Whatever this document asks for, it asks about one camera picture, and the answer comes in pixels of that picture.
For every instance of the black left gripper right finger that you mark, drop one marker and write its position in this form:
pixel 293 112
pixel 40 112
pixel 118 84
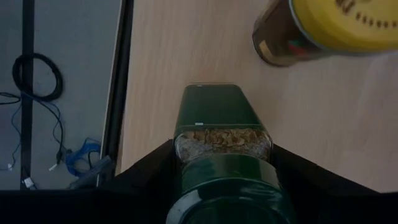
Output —
pixel 335 205

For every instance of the yellow-lid spice jar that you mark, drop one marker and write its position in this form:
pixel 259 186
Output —
pixel 342 25

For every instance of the black aluminium table frame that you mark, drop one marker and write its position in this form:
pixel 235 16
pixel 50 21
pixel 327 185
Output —
pixel 119 77

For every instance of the green-lid oregano jar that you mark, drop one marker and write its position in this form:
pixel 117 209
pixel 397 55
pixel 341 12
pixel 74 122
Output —
pixel 224 109

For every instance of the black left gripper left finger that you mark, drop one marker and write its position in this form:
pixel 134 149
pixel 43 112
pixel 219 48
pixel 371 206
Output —
pixel 93 207

